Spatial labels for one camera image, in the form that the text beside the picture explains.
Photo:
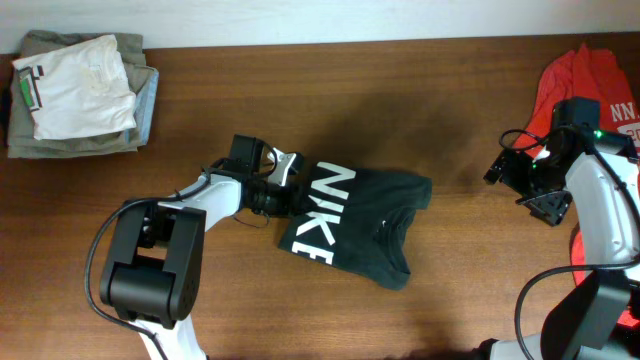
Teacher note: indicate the dark green Nike t-shirt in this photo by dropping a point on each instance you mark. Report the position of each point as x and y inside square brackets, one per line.
[358, 221]

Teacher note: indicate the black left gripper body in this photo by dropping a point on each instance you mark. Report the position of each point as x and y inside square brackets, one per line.
[274, 199]

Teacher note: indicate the folded white t-shirt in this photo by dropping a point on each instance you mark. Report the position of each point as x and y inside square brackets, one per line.
[78, 91]

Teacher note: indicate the red printed t-shirt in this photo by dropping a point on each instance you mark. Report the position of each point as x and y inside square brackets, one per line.
[588, 73]

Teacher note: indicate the folded olive green garment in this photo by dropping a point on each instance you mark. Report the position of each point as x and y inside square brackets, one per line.
[19, 131]

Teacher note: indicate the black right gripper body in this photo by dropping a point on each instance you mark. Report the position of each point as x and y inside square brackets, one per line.
[538, 184]

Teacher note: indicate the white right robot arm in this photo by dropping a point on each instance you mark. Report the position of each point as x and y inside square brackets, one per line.
[596, 170]

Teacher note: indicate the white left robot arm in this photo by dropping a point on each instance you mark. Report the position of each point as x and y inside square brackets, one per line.
[143, 270]

